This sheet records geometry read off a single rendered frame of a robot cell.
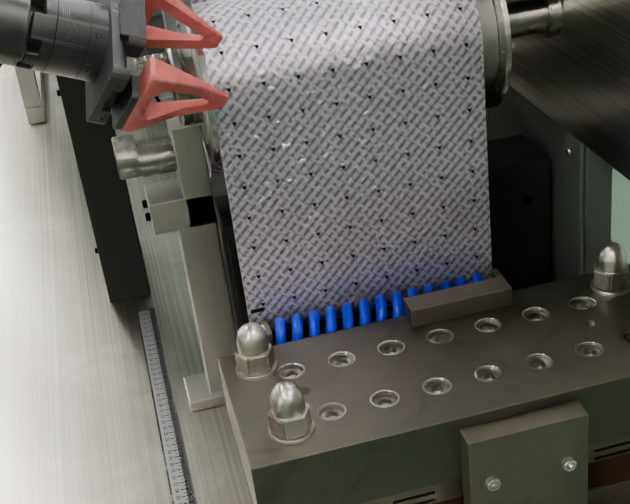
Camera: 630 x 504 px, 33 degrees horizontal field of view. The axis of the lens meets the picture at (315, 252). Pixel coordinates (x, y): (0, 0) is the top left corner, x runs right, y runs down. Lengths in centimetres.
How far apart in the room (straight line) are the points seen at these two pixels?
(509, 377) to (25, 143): 119
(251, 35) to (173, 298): 50
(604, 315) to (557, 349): 7
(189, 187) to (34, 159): 85
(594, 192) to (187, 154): 39
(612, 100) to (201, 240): 39
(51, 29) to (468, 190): 41
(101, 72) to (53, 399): 49
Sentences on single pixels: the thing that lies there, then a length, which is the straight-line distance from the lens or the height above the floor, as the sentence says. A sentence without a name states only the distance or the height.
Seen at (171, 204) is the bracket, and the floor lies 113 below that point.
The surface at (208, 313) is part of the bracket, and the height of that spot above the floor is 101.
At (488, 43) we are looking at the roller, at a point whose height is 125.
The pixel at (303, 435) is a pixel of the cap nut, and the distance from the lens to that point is 85.
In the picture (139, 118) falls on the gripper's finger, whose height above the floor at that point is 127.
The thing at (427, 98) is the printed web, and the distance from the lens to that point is 94.
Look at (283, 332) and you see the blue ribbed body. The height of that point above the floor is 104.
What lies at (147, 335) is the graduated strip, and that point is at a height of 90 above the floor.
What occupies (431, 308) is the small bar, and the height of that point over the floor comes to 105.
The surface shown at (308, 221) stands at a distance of 95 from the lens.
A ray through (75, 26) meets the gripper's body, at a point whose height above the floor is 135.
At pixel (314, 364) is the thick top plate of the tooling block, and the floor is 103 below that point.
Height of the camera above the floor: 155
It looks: 28 degrees down
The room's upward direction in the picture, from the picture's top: 7 degrees counter-clockwise
